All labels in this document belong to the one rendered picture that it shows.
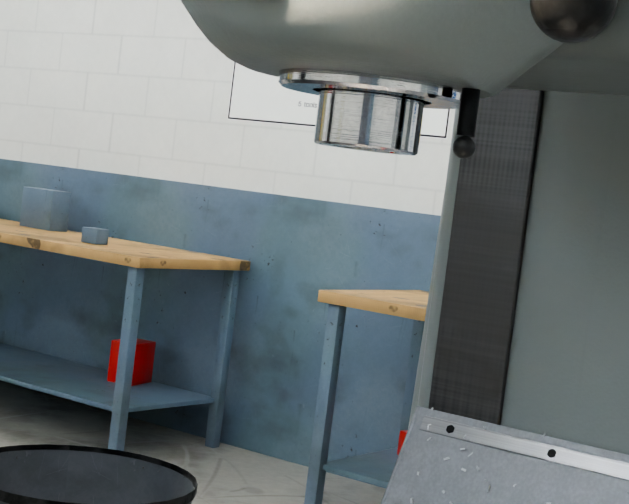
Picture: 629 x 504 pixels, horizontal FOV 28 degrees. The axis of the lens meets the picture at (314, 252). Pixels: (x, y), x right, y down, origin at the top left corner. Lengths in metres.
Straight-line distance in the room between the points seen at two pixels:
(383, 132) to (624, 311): 0.40
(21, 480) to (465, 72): 2.37
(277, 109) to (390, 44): 5.37
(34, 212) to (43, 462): 3.67
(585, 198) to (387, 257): 4.55
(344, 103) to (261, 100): 5.37
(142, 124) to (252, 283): 1.07
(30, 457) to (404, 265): 2.90
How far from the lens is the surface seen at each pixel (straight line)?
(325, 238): 5.64
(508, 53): 0.54
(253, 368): 5.88
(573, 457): 0.92
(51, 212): 6.32
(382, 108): 0.55
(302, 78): 0.54
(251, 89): 5.97
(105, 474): 2.84
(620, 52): 0.64
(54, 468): 2.84
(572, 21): 0.44
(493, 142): 0.95
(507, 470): 0.93
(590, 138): 0.93
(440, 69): 0.51
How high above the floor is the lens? 1.26
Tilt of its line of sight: 3 degrees down
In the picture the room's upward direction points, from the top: 7 degrees clockwise
